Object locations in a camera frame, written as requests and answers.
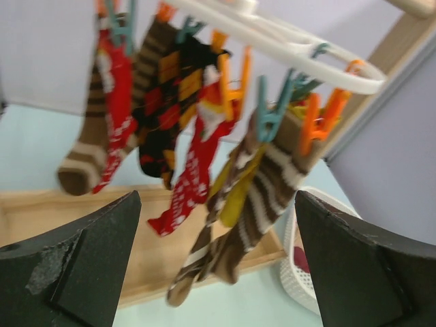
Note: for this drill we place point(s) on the teal clothes peg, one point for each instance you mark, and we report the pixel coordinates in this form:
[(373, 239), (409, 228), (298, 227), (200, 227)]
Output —
[(121, 36)]

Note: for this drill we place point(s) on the tan maroon sock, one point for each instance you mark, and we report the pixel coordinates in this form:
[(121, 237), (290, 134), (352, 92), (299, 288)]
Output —
[(300, 259)]

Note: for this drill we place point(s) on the white perforated plastic basket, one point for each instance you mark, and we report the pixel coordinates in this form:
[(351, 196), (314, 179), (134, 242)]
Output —
[(294, 271)]

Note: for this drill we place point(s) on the black argyle sock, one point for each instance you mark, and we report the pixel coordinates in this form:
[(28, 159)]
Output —
[(169, 103)]

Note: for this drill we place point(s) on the wooden clothes rack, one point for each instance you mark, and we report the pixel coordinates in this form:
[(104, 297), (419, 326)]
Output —
[(50, 210)]

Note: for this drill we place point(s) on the red patterned sock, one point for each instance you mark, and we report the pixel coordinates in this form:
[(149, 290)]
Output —
[(115, 69), (192, 186)]

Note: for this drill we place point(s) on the mustard yellow sock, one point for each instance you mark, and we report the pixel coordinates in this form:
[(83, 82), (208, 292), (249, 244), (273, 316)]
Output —
[(262, 179)]

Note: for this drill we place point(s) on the orange clothes peg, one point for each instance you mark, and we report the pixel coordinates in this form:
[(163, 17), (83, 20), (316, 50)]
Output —
[(101, 6)]

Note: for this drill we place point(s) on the white plastic clip hanger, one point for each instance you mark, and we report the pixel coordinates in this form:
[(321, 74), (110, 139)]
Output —
[(279, 40)]

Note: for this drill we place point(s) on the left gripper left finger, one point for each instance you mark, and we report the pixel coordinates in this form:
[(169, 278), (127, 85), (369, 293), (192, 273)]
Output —
[(71, 275)]

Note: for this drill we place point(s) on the orange peg on loop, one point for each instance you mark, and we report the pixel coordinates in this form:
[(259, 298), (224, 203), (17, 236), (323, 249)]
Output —
[(165, 12)]

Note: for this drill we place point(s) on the yellow-orange peg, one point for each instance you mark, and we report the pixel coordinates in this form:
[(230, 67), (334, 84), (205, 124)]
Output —
[(218, 40)]

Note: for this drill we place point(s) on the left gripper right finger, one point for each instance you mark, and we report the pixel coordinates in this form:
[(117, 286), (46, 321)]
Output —
[(364, 275)]

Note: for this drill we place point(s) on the brown white striped sock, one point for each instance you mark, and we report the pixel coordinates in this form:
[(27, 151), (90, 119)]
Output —
[(280, 173)]

